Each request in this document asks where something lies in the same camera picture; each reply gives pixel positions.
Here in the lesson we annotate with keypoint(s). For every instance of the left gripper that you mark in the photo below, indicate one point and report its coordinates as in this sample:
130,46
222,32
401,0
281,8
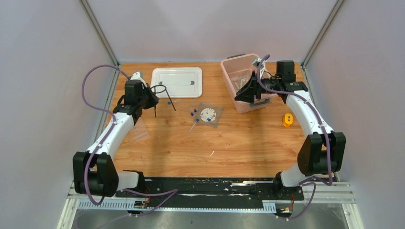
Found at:
154,99

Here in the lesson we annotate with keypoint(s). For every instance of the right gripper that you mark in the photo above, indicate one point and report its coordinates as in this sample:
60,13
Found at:
247,93

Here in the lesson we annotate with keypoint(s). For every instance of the white clay triangle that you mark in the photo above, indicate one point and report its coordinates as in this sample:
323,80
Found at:
240,81

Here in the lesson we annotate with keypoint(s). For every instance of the clear test tube rack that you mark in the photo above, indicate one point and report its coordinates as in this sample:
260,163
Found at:
139,131

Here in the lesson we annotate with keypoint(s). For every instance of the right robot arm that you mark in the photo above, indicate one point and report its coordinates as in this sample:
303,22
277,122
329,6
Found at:
323,149

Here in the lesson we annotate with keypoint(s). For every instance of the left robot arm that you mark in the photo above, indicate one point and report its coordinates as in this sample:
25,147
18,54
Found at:
94,170

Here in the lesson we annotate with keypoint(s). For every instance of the pink plastic bin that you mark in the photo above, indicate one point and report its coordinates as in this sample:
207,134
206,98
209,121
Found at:
239,74

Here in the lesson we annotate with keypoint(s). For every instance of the white plastic lid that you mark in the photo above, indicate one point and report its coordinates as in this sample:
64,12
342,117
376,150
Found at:
178,82

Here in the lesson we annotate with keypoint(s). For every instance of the yellow plastic block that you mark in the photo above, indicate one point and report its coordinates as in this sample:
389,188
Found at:
288,120

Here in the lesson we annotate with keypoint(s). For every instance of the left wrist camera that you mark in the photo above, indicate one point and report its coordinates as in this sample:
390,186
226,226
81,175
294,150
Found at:
138,76

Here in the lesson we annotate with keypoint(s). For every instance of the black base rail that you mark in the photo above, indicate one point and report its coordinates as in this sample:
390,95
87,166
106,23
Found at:
221,192

